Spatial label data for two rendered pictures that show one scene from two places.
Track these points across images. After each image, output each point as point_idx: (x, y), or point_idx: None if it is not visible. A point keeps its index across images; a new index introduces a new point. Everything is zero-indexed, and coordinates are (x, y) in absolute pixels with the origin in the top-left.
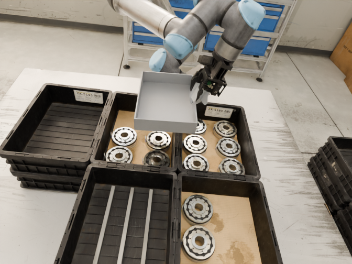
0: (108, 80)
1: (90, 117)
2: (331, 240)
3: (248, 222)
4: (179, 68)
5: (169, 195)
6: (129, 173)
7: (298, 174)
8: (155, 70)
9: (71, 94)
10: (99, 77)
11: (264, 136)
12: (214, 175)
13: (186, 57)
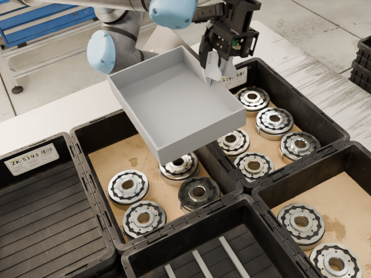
0: (27, 122)
1: (54, 188)
2: None
3: (367, 202)
4: (137, 48)
5: (248, 230)
6: (184, 232)
7: (364, 108)
8: (106, 69)
9: (3, 171)
10: (10, 123)
11: (292, 83)
12: (295, 166)
13: (139, 27)
